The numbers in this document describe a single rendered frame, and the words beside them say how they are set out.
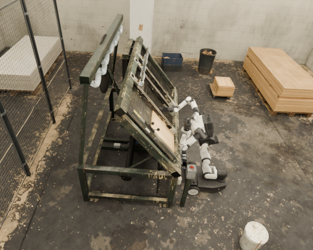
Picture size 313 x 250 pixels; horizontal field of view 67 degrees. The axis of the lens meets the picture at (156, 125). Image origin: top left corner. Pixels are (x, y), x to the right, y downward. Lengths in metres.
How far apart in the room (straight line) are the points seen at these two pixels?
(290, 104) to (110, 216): 4.81
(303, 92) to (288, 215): 3.05
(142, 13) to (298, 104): 4.38
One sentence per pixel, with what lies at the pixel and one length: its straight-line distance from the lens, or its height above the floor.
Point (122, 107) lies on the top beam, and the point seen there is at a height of 1.85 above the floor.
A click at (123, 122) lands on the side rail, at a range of 2.67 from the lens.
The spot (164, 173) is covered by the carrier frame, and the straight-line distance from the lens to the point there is 3.30.
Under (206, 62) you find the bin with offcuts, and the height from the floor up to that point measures 0.41.
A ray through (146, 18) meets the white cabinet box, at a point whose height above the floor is 1.59.
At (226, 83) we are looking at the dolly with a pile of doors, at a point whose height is 0.40.
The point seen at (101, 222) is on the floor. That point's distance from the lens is 3.82.
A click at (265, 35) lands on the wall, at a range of 8.97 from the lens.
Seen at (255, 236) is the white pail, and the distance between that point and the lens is 3.65.
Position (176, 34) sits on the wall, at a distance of 8.17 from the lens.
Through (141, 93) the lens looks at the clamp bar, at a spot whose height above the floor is 1.60.
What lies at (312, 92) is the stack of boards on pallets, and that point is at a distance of 6.57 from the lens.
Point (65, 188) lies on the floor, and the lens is 4.24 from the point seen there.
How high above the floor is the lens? 3.35
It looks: 40 degrees down
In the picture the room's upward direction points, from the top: 5 degrees clockwise
